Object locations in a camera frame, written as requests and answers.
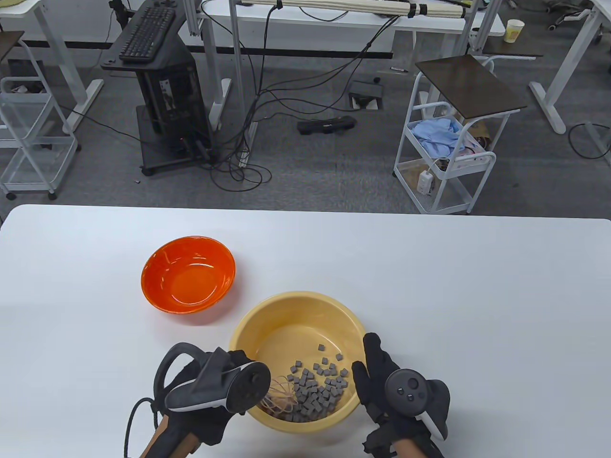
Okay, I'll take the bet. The floor socket box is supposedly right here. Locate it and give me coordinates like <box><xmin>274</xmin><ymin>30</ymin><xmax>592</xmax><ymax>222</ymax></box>
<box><xmin>348</xmin><ymin>80</ymin><xmax>385</xmax><ymax>110</ymax></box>

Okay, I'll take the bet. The wire whisk with wooden handle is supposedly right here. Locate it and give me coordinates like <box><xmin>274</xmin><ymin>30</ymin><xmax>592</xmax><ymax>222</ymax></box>
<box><xmin>260</xmin><ymin>375</ymin><xmax>299</xmax><ymax>416</ymax></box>

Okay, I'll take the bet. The white desk with long foot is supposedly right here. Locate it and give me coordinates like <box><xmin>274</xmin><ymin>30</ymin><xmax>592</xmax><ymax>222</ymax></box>
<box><xmin>529</xmin><ymin>0</ymin><xmax>611</xmax><ymax>134</ymax></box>

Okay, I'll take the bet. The office chair base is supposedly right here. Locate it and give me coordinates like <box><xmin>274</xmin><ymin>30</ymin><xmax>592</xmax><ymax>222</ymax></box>
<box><xmin>548</xmin><ymin>0</ymin><xmax>590</xmax><ymax>31</ymax></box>

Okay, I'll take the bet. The tangle of black cables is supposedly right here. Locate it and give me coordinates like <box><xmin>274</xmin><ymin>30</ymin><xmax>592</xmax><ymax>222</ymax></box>
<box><xmin>198</xmin><ymin>0</ymin><xmax>401</xmax><ymax>192</ymax></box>

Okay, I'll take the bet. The person's left hand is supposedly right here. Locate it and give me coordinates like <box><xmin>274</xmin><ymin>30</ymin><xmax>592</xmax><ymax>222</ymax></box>
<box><xmin>162</xmin><ymin>351</ymin><xmax>254</xmax><ymax>447</ymax></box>

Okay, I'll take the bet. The pile of grey toy blocks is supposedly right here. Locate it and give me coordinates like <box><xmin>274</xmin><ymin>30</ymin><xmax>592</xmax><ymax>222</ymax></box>
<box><xmin>274</xmin><ymin>343</ymin><xmax>349</xmax><ymax>423</ymax></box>

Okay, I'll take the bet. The orange plastic bowl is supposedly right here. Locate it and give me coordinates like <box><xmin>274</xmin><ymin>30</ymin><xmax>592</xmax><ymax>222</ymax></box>
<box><xmin>141</xmin><ymin>235</ymin><xmax>237</xmax><ymax>314</ymax></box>

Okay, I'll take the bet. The black power strip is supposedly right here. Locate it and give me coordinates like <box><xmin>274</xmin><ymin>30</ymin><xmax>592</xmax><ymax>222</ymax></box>
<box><xmin>297</xmin><ymin>114</ymin><xmax>358</xmax><ymax>135</ymax></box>

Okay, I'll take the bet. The blue cloth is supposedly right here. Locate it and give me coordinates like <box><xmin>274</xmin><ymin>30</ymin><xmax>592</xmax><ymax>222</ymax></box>
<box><xmin>411</xmin><ymin>118</ymin><xmax>463</xmax><ymax>159</ymax></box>

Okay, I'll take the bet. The black grey hand controller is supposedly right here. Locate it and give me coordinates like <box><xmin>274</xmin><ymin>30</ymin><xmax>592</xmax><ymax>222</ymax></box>
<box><xmin>385</xmin><ymin>368</ymin><xmax>451</xmax><ymax>440</ymax></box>
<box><xmin>153</xmin><ymin>343</ymin><xmax>271</xmax><ymax>415</ymax></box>

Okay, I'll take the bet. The person's right hand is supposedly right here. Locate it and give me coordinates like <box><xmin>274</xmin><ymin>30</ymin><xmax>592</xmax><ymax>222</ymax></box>
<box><xmin>352</xmin><ymin>333</ymin><xmax>442</xmax><ymax>458</ymax></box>

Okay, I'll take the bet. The black controller cable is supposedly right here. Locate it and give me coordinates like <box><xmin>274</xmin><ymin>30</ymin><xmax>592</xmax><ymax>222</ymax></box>
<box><xmin>124</xmin><ymin>397</ymin><xmax>160</xmax><ymax>458</ymax></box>

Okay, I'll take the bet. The black keyboard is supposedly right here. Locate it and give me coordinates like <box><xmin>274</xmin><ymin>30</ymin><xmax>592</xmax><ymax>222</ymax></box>
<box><xmin>118</xmin><ymin>6</ymin><xmax>176</xmax><ymax>63</ymax></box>

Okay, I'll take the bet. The dark brown side table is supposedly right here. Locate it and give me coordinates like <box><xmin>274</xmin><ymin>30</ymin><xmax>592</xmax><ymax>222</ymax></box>
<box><xmin>0</xmin><ymin>31</ymin><xmax>25</xmax><ymax>62</ymax></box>

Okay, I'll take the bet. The person's left forearm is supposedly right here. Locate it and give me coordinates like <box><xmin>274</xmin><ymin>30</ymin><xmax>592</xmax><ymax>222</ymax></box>
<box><xmin>138</xmin><ymin>415</ymin><xmax>200</xmax><ymax>458</ymax></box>

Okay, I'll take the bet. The person's right forearm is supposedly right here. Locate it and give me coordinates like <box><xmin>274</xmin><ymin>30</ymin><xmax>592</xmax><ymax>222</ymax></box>
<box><xmin>392</xmin><ymin>438</ymin><xmax>428</xmax><ymax>458</ymax></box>

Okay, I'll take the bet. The white mesh rolling cart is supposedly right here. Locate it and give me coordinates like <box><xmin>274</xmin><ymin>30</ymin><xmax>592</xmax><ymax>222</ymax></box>
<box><xmin>0</xmin><ymin>76</ymin><xmax>79</xmax><ymax>201</ymax></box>

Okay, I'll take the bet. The black computer cart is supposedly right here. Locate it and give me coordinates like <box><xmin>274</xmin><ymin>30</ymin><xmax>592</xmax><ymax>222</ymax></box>
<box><xmin>100</xmin><ymin>0</ymin><xmax>215</xmax><ymax>176</ymax></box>

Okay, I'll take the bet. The white desk with angled leg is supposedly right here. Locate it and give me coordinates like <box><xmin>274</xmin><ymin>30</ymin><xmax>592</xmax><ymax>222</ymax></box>
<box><xmin>0</xmin><ymin>0</ymin><xmax>105</xmax><ymax>134</ymax></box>

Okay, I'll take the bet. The yellow plastic basin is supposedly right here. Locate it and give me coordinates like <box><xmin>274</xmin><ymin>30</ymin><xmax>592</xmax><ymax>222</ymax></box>
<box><xmin>229</xmin><ymin>291</ymin><xmax>368</xmax><ymax>434</ymax></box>

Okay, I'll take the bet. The white cart with brown top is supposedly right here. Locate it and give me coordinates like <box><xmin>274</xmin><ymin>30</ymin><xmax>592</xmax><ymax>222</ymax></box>
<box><xmin>394</xmin><ymin>54</ymin><xmax>528</xmax><ymax>214</ymax></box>

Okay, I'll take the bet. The black cable loop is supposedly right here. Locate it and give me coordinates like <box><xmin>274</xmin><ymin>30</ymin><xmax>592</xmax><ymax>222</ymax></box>
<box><xmin>568</xmin><ymin>122</ymin><xmax>611</xmax><ymax>160</ymax></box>

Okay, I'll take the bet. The white desk with metal legs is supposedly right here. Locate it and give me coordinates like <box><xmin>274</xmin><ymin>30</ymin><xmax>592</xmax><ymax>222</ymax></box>
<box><xmin>184</xmin><ymin>0</ymin><xmax>506</xmax><ymax>168</ymax></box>

